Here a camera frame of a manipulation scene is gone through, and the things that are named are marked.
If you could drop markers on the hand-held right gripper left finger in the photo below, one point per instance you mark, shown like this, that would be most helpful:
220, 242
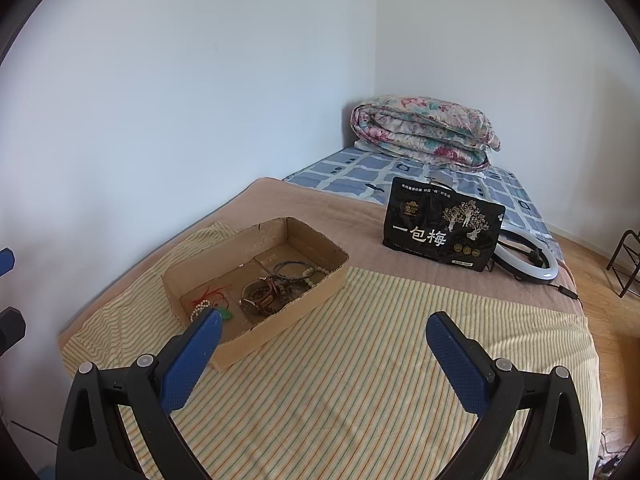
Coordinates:
192, 357

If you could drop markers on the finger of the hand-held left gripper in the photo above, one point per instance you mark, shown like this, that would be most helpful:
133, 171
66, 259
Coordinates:
6, 261
11, 330

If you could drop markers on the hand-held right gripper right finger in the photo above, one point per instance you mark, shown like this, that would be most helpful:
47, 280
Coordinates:
457, 365

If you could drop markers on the cardboard box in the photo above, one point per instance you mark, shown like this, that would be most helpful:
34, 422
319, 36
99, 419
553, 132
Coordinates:
280, 330

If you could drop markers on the dark blue bangle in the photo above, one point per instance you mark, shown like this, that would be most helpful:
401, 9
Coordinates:
278, 272

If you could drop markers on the yellow striped cloth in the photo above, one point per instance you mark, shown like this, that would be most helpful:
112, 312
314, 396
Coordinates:
360, 370

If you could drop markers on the black snack bag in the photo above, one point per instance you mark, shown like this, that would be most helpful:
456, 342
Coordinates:
430, 230

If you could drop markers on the tan blanket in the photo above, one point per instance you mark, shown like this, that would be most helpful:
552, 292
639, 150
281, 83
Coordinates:
365, 255

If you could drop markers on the black metal rack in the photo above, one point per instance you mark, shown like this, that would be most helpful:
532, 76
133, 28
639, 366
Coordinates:
625, 260

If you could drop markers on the blue checked bedsheet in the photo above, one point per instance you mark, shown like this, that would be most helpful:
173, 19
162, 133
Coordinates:
345, 172

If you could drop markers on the folded floral quilt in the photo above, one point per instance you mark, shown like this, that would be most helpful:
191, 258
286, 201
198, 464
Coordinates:
425, 130

